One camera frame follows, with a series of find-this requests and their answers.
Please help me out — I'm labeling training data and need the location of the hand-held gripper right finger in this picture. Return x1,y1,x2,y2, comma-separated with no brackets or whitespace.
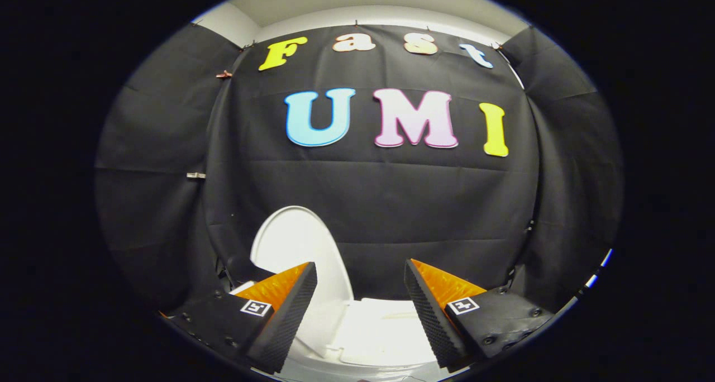
403,259,555,373

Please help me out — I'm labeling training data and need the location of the white toilet lid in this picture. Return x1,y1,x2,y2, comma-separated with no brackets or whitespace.
250,206,355,338

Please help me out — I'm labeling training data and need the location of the white toilet seat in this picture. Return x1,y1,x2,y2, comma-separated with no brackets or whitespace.
330,297,439,367

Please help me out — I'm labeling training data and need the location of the white ceramic toilet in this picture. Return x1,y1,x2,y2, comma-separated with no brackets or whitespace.
228,279,447,380

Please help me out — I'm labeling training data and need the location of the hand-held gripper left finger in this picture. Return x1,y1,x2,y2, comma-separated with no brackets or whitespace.
168,261,318,375

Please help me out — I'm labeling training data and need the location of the black backdrop cloth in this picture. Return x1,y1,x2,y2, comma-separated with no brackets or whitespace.
94,22,625,316

